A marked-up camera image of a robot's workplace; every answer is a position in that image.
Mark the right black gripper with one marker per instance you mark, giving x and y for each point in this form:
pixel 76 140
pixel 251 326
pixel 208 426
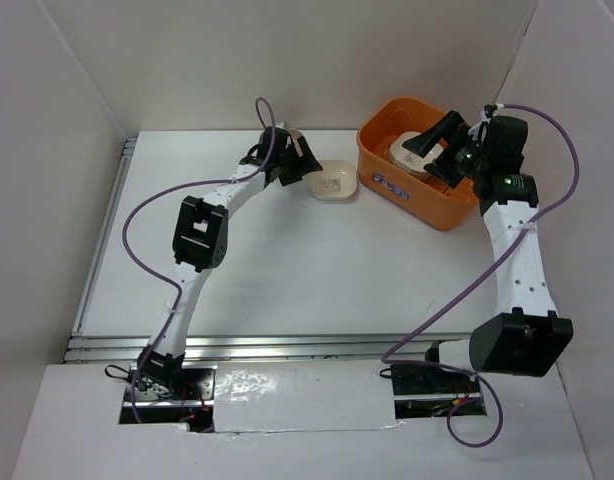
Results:
pixel 443 168

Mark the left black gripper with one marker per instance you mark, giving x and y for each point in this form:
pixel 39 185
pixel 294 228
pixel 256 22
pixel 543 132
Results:
pixel 303 165

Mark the cream square plate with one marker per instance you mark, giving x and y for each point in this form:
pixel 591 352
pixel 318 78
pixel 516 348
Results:
pixel 336 182
pixel 410 162

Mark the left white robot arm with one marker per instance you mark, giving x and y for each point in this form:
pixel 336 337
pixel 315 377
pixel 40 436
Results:
pixel 200 244

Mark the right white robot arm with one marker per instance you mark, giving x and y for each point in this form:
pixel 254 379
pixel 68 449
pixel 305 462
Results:
pixel 526 334

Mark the orange plastic bin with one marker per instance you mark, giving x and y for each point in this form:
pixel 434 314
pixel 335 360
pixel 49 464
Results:
pixel 431 201

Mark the white foil cover plate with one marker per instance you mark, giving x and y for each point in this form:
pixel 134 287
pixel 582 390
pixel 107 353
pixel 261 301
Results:
pixel 302 396

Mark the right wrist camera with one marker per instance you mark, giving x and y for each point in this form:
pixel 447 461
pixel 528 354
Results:
pixel 490 111

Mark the aluminium rail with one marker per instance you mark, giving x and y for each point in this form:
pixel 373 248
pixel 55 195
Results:
pixel 220 348

